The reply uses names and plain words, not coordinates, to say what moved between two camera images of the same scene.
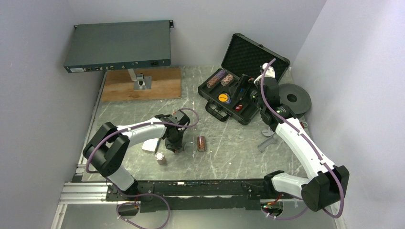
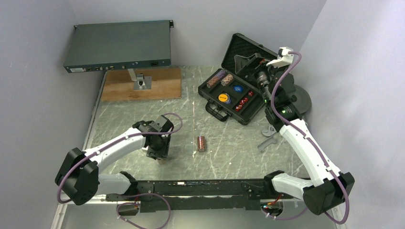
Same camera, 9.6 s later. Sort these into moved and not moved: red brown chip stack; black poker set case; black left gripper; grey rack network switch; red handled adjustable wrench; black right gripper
Moved: black right gripper; black left gripper
Not moved: red handled adjustable wrench; black poker set case; grey rack network switch; red brown chip stack
